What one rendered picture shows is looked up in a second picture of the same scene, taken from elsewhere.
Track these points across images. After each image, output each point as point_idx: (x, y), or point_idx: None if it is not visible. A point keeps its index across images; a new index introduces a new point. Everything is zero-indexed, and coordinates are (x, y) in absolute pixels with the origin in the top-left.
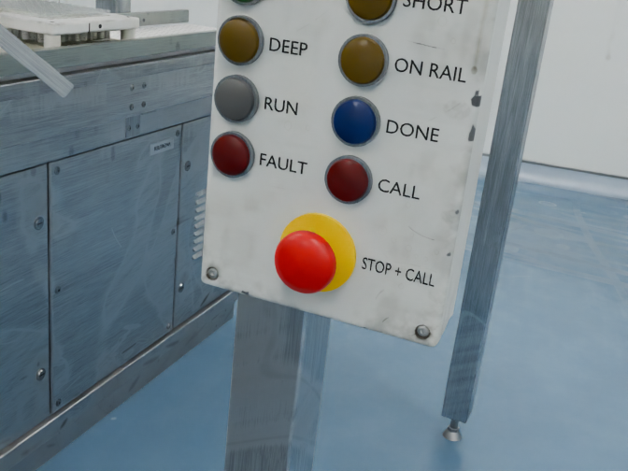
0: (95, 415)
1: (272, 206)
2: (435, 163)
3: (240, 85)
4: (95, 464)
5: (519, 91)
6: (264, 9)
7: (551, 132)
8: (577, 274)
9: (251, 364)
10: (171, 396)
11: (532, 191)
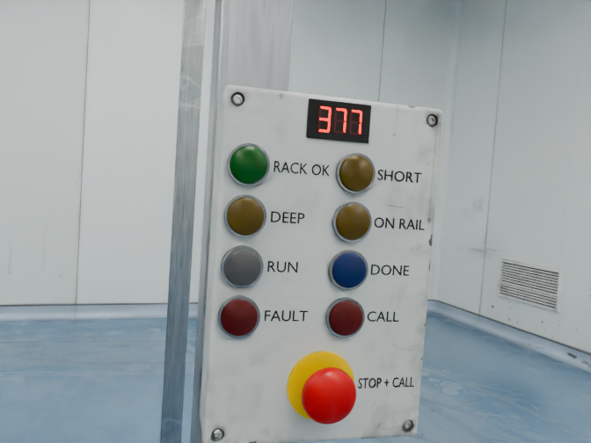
0: None
1: (277, 354)
2: (408, 291)
3: (250, 254)
4: None
5: (183, 252)
6: (264, 189)
7: (144, 281)
8: (193, 372)
9: None
10: None
11: (140, 323)
